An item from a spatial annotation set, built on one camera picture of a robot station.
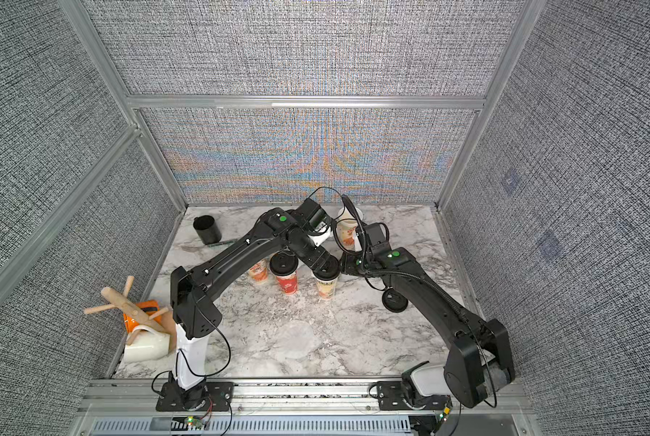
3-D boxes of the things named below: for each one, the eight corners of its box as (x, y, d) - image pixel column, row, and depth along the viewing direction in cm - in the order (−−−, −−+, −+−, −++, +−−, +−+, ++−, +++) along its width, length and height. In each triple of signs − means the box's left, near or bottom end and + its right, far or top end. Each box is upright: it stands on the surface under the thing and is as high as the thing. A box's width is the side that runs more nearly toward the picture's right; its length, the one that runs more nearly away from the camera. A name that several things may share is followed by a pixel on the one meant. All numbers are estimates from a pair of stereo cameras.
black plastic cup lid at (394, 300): (384, 312, 91) (385, 309, 90) (381, 291, 96) (382, 288, 94) (408, 312, 91) (409, 309, 90) (403, 291, 96) (405, 288, 94)
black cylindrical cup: (197, 244, 109) (189, 230, 102) (203, 229, 114) (195, 214, 107) (218, 244, 109) (211, 230, 102) (223, 229, 114) (216, 214, 107)
